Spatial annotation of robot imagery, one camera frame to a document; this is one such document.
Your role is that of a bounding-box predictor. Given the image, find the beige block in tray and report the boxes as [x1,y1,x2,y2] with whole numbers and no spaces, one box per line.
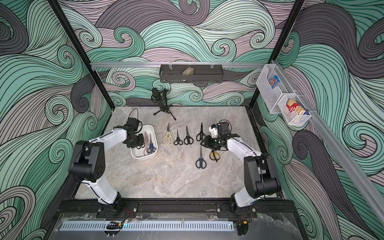
[182,67,195,76]

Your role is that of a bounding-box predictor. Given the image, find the white plastic storage box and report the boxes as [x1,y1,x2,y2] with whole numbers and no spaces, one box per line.
[131,125,158,161]

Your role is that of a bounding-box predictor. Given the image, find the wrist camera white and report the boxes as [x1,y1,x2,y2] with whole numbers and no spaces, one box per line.
[209,120,232,139]
[124,118,143,134]

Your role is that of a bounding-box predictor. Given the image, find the red yellow boxes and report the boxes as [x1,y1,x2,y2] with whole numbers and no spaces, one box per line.
[286,99,310,116]

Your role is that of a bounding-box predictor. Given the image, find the small black scissors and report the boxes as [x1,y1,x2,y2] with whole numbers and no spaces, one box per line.
[173,130,183,146]

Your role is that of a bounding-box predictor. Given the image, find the yellow handled scissors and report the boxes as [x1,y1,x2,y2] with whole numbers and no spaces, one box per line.
[210,150,221,162]

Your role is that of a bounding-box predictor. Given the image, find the aluminium wall rail back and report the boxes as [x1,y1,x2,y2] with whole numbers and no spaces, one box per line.
[90,61,266,69]

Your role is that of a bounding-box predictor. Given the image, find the dark teal handled scissors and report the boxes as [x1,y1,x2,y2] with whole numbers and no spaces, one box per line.
[196,146,207,169]

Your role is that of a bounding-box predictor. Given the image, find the black microphone on tripod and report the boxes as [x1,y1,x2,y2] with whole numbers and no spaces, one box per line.
[151,88,177,121]

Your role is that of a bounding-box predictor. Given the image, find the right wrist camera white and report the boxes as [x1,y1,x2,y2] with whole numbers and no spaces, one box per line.
[209,120,232,139]

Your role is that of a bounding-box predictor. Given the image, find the cream handled scissors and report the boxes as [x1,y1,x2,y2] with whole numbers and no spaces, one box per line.
[162,123,174,145]

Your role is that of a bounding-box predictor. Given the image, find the aluminium wall rail right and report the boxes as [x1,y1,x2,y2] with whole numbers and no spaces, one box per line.
[269,59,384,223]

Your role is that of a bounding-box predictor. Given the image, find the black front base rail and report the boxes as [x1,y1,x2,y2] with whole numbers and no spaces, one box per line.
[58,198,299,220]

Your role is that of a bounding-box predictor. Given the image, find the black wall shelf tray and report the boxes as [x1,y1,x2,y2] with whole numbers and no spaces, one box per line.
[159,64,224,84]

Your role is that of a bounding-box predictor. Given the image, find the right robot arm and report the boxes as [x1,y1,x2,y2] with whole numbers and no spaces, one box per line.
[201,134,281,208]

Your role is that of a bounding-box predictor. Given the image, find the black medium scissors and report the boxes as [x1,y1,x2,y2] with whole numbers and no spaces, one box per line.
[184,126,194,145]

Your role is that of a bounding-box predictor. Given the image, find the clear wall bin upper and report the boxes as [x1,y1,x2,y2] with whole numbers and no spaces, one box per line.
[257,64,295,114]

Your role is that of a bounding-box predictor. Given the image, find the blue red packet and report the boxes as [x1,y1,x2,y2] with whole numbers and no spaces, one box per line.
[268,75,280,89]

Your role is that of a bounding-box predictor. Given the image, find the large black scissors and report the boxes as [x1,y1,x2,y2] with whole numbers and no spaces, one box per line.
[196,123,206,142]

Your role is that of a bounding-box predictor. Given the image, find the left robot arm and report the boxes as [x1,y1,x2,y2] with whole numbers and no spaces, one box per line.
[69,126,145,205]

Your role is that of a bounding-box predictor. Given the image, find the clear wall bin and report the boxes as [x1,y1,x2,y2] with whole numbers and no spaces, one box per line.
[257,64,295,114]
[278,94,311,127]

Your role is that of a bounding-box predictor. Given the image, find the white perforated cable duct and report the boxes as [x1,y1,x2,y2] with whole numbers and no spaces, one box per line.
[59,221,235,232]

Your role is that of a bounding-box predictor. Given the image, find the blue handled scissors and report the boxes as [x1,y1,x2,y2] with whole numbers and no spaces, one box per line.
[147,134,157,155]

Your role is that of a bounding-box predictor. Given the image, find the pink handled scissors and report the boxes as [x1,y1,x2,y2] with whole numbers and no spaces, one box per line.
[144,132,150,156]

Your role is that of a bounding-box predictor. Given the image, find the aluminium wall rail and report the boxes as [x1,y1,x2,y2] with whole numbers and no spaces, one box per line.
[269,59,384,223]
[90,61,266,69]

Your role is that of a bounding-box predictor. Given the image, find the clear wall bin lower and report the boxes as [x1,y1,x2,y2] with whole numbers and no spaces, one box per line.
[278,94,311,127]

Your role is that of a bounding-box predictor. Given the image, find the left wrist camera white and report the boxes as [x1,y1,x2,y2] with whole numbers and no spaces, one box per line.
[124,118,143,134]

